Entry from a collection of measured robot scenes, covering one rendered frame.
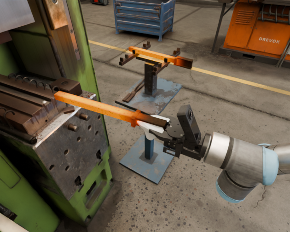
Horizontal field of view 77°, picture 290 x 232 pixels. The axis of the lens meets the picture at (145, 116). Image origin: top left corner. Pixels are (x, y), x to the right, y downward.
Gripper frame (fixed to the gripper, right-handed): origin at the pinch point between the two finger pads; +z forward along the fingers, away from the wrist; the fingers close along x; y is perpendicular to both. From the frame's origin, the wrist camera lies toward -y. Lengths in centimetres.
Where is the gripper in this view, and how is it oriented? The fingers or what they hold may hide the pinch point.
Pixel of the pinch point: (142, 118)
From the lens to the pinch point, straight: 55.3
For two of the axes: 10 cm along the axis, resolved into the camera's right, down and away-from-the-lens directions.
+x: 4.2, -6.0, 6.9
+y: -0.3, 7.5, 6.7
